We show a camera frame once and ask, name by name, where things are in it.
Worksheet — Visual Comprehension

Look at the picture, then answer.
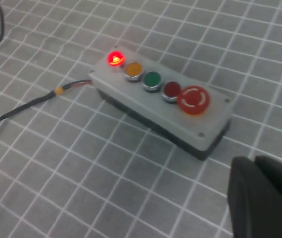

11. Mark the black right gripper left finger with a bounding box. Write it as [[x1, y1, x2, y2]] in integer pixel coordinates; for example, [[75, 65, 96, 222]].
[[226, 155, 282, 238]]

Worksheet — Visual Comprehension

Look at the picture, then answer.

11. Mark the dark red push button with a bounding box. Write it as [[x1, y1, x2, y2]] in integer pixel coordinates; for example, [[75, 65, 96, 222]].
[[161, 81, 182, 104]]

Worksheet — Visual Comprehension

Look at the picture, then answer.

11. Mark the red emergency stop mushroom button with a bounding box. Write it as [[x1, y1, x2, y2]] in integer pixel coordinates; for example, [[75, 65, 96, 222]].
[[177, 85, 212, 118]]

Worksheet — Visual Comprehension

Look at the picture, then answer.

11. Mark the grey black button control box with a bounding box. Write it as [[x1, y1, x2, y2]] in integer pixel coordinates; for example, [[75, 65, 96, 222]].
[[88, 45, 232, 161]]

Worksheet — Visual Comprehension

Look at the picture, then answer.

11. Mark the green push button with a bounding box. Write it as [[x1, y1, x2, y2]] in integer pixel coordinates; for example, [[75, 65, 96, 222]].
[[141, 71, 162, 92]]

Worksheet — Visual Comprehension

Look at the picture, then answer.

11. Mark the yellow push button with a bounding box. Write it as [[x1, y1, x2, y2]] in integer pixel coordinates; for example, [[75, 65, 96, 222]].
[[124, 62, 144, 83]]

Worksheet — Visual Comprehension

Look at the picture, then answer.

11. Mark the grey checked tablecloth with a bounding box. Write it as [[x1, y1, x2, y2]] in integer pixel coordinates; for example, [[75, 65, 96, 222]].
[[0, 0, 282, 238]]

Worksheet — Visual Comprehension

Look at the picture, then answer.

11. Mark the red indicator lamp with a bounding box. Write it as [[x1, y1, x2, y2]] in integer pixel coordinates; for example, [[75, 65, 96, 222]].
[[107, 50, 126, 69]]

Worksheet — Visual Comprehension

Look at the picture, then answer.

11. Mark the black cable with yellow connector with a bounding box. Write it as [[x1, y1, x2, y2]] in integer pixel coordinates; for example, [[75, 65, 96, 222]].
[[0, 78, 93, 132]]

